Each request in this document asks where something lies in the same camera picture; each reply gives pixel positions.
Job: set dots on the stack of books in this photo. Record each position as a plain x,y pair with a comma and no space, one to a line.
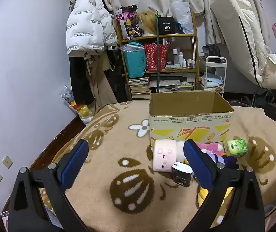
138,87

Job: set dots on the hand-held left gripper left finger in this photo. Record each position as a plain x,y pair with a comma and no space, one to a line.
76,162

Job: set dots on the crumpled clear plastic wrap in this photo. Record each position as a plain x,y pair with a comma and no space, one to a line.
131,47

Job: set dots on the red patterned gift bag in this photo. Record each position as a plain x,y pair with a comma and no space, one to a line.
154,58

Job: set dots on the blonde wig mannequin head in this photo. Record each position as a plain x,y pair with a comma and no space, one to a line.
147,21

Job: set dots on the clear plastic bag yellow items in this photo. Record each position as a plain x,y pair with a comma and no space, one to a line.
67,96

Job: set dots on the pink cylinder plush pillow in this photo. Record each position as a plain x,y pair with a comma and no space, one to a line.
164,154

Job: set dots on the black box with white print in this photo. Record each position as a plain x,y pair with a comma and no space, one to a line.
168,26

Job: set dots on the white puffer jacket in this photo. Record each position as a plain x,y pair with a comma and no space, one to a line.
87,24

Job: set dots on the black hanging garment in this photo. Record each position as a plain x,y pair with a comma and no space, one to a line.
78,82

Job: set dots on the white trolley cart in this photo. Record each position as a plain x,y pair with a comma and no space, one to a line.
216,59

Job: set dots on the pink and black printed bag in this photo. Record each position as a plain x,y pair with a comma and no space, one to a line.
128,21

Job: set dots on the black and white tissue pack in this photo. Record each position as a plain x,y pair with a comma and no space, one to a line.
181,176

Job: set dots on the green pole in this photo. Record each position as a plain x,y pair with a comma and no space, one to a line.
157,53

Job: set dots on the dark purple plush toy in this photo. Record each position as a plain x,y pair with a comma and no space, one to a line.
231,162

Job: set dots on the group of cosmetic bottles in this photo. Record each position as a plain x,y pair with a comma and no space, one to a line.
182,59

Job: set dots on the beige hanging coat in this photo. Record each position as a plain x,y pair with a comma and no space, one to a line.
101,87

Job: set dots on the pink and lavender plush doll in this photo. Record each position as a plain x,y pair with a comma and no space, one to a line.
210,147

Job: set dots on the white folded mattress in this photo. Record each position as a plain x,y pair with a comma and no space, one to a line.
239,29

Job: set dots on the blue and white cloth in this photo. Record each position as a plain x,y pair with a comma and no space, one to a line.
210,82

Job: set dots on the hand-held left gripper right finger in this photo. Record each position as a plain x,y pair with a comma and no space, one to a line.
198,164

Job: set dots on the wooden shelf rack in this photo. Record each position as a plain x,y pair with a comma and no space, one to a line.
138,38

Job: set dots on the green tissue pack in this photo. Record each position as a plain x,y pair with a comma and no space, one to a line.
237,147

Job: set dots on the teal bag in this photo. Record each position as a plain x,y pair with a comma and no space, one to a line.
134,62

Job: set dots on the brown printed blanket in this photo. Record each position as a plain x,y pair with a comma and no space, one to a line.
104,149

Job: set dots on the yellow plush pouch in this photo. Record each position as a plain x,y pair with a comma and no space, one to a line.
202,195

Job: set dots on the printed cardboard box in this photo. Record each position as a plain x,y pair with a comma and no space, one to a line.
191,125

